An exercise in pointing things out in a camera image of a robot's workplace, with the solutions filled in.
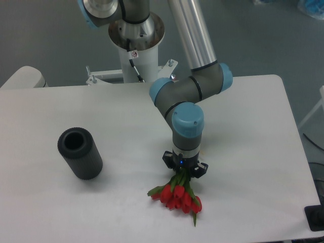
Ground red tulip bouquet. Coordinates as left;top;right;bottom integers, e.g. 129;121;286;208
147;168;203;226

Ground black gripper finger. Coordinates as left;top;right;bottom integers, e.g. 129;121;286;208
189;162;209;178
163;151;177;172

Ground white chair backrest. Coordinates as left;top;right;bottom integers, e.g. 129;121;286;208
1;66;49;90

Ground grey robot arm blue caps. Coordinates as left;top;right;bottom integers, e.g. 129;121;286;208
78;1;233;178

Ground black device at table corner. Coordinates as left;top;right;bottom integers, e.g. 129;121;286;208
304;205;323;232

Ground black cable on pedestal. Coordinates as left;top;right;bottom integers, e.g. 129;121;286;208
129;58;145;83

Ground white frame at right edge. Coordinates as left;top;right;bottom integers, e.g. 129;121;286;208
297;86;323;129

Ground black cable on floor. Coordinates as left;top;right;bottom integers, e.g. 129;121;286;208
303;133;324;150

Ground black ribbed cylindrical vase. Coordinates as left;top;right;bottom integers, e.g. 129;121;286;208
57;127;103;180

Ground white pedestal base brackets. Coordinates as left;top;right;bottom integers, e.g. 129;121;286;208
86;59;178;86

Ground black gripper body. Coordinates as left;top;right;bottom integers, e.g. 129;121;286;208
171;152;199;172

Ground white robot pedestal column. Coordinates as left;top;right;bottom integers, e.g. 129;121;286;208
108;12;165;81

